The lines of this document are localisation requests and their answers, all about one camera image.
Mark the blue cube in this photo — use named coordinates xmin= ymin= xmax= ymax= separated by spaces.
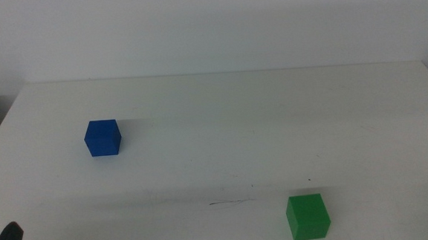
xmin=82 ymin=118 xmax=123 ymax=158

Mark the green cube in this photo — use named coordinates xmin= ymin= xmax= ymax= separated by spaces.
xmin=284 ymin=192 xmax=333 ymax=240

